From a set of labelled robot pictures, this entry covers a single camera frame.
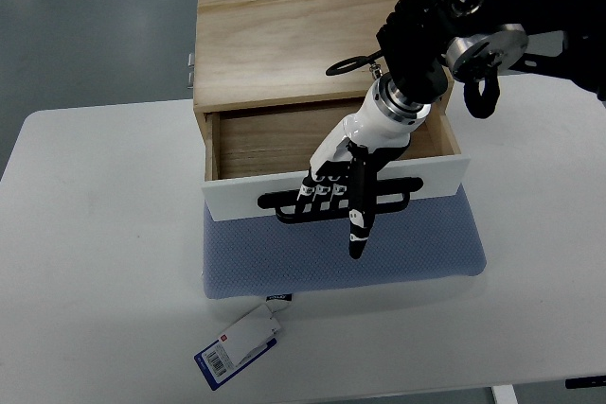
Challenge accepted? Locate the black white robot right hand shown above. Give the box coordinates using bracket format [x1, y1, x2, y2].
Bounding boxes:
[295, 74, 436, 259]

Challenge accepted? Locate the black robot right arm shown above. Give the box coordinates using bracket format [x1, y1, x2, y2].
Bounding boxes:
[377, 0, 605, 118]

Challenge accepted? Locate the wooden drawer cabinet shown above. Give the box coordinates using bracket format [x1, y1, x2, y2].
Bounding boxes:
[193, 0, 455, 178]

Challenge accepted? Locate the blue mesh cushion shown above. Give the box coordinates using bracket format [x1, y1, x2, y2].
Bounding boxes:
[202, 188, 487, 299]

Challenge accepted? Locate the white blue product tag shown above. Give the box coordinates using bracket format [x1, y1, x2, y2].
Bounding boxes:
[193, 293, 293, 391]

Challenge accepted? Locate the white table leg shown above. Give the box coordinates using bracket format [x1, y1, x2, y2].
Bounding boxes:
[490, 384, 519, 404]

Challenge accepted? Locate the black object at table edge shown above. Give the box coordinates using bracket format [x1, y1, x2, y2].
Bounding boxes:
[565, 376, 606, 390]

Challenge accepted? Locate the metal bracket behind cabinet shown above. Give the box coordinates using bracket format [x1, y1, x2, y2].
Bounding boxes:
[187, 52, 195, 89]

